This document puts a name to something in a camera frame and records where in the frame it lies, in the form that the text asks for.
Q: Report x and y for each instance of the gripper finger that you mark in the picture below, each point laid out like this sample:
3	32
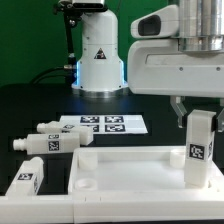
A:
218	122

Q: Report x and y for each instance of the white fiducial marker sheet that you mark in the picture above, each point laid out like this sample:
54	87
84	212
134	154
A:
109	124

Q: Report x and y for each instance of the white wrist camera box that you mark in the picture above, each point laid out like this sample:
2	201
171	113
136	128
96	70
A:
159	24

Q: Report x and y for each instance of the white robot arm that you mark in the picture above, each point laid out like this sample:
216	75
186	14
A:
100	70

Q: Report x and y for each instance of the white L-shaped fence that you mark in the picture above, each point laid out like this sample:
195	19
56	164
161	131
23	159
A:
90	207

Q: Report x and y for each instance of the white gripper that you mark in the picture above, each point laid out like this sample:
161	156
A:
157	67

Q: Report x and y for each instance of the white square desk top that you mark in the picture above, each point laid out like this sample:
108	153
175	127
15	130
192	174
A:
137	170

